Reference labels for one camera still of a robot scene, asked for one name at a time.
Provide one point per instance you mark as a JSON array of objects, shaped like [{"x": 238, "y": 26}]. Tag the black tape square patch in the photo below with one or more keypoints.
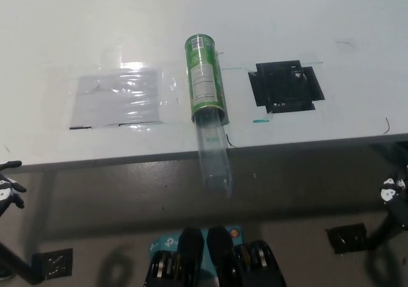
[{"x": 287, "y": 89}]

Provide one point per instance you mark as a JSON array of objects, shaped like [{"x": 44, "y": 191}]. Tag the short teal tape strip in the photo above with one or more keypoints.
[{"x": 259, "y": 120}]

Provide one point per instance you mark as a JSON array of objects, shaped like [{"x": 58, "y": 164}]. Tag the black floor tape patch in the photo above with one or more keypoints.
[
  {"x": 345, "y": 237},
  {"x": 54, "y": 264}
]

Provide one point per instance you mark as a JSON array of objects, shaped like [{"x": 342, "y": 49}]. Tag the white paper sheet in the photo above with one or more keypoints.
[{"x": 111, "y": 102}]

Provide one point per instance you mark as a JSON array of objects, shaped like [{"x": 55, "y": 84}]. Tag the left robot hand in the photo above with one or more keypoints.
[{"x": 8, "y": 191}]

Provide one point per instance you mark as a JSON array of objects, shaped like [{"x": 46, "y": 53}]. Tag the green chips can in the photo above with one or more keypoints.
[{"x": 201, "y": 76}]

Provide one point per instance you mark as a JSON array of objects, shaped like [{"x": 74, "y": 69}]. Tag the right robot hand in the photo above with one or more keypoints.
[{"x": 396, "y": 191}]

